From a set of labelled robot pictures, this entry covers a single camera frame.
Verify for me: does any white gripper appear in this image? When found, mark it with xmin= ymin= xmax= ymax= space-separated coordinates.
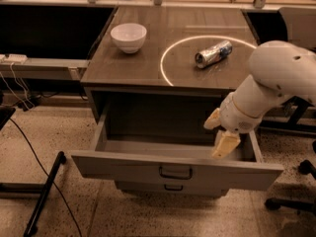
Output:
xmin=203 ymin=93 xmax=264 ymax=159

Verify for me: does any grey top drawer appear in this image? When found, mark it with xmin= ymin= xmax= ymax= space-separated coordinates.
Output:
xmin=71 ymin=104 xmax=283 ymax=191

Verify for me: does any grey drawer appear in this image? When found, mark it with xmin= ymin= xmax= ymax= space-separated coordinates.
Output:
xmin=115 ymin=181 xmax=228 ymax=198
xmin=71 ymin=104 xmax=283 ymax=191

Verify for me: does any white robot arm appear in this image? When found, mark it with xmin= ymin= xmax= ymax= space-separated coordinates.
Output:
xmin=203 ymin=40 xmax=316 ymax=159

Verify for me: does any grey drawer cabinet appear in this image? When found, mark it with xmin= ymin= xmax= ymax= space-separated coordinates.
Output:
xmin=80 ymin=5 xmax=261 ymax=198

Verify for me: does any grey bottom drawer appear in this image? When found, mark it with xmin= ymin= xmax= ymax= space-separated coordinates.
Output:
xmin=115 ymin=181 xmax=228 ymax=198

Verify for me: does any crushed silver drink can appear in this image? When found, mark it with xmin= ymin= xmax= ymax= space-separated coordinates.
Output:
xmin=195 ymin=40 xmax=233 ymax=69

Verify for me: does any black office chair base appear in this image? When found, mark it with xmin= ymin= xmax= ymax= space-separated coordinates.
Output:
xmin=264 ymin=140 xmax=316 ymax=215

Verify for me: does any white ceramic bowl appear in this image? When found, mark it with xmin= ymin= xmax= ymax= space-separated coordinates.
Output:
xmin=111 ymin=23 xmax=147 ymax=53

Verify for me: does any black stand leg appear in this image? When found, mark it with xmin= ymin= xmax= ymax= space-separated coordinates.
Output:
xmin=23 ymin=151 xmax=66 ymax=237

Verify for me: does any white power strip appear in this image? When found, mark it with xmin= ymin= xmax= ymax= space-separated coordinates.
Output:
xmin=0 ymin=54 xmax=28 ymax=64

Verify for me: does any black floor cable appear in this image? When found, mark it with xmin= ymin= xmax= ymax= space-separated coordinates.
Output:
xmin=8 ymin=117 xmax=83 ymax=237

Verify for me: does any grey side shelf rail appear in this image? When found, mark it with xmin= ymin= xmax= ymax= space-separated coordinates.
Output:
xmin=0 ymin=58 xmax=90 ymax=81

